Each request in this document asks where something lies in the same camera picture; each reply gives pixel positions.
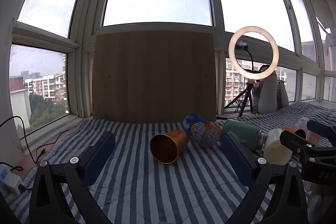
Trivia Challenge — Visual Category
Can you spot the green thermos bottle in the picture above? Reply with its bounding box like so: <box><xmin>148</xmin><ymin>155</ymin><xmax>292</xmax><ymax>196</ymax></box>
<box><xmin>221</xmin><ymin>120</ymin><xmax>267</xmax><ymax>151</ymax></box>

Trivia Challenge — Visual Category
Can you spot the wooden board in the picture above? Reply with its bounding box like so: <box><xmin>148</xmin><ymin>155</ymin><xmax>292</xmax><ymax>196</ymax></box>
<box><xmin>92</xmin><ymin>31</ymin><xmax>217</xmax><ymax>123</ymax></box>

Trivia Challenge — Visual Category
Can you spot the white power strip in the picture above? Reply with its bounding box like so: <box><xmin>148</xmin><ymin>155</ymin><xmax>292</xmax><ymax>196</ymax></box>
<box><xmin>0</xmin><ymin>165</ymin><xmax>24</xmax><ymax>196</ymax></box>

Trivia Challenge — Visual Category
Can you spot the small grey penguin plush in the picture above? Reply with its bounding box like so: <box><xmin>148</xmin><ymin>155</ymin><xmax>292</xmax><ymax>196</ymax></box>
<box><xmin>277</xmin><ymin>80</ymin><xmax>289</xmax><ymax>110</ymax></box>

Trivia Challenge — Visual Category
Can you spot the blue orange paper cup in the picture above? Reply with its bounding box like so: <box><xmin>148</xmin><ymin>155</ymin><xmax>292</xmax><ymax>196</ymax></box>
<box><xmin>182</xmin><ymin>113</ymin><xmax>221</xmax><ymax>148</ymax></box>

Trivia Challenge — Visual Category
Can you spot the ring light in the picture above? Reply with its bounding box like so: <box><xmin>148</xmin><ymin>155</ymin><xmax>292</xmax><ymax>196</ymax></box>
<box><xmin>228</xmin><ymin>26</ymin><xmax>279</xmax><ymax>80</ymax></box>

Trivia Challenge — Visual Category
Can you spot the camera on gooseneck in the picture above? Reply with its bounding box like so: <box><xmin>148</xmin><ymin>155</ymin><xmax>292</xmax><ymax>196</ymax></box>
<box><xmin>235</xmin><ymin>40</ymin><xmax>254</xmax><ymax>70</ymax></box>

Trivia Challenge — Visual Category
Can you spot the black cable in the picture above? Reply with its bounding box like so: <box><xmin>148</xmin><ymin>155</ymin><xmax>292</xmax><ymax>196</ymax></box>
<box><xmin>0</xmin><ymin>115</ymin><xmax>77</xmax><ymax>172</ymax></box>

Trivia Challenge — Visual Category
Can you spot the striped blue white quilt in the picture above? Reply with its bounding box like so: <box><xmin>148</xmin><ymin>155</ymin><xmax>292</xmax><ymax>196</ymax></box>
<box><xmin>1</xmin><ymin>102</ymin><xmax>335</xmax><ymax>223</ymax></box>

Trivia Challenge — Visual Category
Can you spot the large grey penguin plush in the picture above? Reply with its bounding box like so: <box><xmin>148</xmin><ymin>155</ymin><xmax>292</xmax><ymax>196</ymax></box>
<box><xmin>252</xmin><ymin>71</ymin><xmax>277</xmax><ymax>114</ymax></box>

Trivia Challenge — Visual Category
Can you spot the white cream cup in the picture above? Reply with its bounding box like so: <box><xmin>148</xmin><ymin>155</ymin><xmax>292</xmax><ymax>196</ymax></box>
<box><xmin>264</xmin><ymin>128</ymin><xmax>292</xmax><ymax>165</ymax></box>

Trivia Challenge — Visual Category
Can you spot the black tripod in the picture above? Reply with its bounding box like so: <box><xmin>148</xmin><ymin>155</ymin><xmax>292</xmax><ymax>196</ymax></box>
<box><xmin>224</xmin><ymin>80</ymin><xmax>254</xmax><ymax>118</ymax></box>

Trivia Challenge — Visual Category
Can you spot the orange metallic cup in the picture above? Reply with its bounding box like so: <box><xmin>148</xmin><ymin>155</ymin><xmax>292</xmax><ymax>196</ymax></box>
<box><xmin>149</xmin><ymin>130</ymin><xmax>189</xmax><ymax>164</ymax></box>

